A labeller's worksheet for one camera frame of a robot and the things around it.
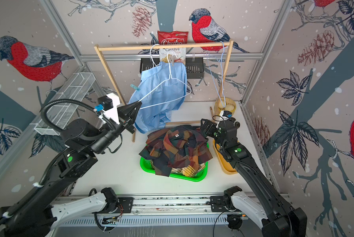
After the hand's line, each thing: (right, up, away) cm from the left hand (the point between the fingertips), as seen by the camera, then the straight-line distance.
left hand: (140, 99), depth 49 cm
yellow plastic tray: (+40, -35, +32) cm, 62 cm away
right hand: (+28, -9, +28) cm, 40 cm away
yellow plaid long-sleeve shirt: (+18, -36, +28) cm, 49 cm away
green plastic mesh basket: (-6, -35, +34) cm, 49 cm away
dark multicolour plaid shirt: (+11, -22, +29) cm, 38 cm away
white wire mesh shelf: (-49, -5, +25) cm, 55 cm away
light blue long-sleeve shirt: (+3, +8, +31) cm, 32 cm away
